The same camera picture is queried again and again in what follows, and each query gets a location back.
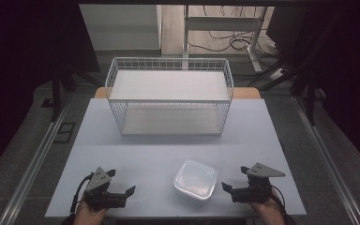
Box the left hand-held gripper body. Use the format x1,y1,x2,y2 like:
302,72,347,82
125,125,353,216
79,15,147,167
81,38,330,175
82,166,128,210

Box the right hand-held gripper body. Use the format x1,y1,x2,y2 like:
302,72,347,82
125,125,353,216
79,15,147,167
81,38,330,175
231,161,287,204

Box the person's right hand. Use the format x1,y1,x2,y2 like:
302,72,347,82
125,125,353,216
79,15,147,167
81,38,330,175
249,189,287,225

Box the person's left hand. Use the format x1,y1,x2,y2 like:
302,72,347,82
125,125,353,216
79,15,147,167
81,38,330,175
73,200,108,225

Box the white lidded plastic container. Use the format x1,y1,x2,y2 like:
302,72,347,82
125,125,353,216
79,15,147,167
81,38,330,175
172,158,218,204

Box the black floor socket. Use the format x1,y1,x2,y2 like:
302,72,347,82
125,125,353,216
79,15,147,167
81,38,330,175
53,121,77,144

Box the black metal stand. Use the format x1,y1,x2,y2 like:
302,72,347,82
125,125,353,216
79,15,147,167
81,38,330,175
50,64,101,123
289,69,327,127

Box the white power strip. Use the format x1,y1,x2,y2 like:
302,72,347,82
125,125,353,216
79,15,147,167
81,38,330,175
269,67,285,81

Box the white cabinet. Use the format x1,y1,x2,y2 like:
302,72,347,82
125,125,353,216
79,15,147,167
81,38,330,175
79,3,163,53

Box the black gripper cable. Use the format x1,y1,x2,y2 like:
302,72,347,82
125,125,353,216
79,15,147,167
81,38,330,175
69,173,94,216
271,185,288,218

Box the aluminium rail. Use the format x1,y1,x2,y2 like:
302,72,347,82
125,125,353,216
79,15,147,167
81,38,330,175
0,93,73,225
291,95,360,225

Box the white wire basket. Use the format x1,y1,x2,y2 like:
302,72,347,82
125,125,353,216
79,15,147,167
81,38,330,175
104,56,235,137

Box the black cables on floor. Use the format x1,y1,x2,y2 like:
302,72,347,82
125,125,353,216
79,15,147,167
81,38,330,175
187,5,282,59

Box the white metal desk frame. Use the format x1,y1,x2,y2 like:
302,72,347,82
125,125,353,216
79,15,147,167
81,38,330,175
182,4,268,75

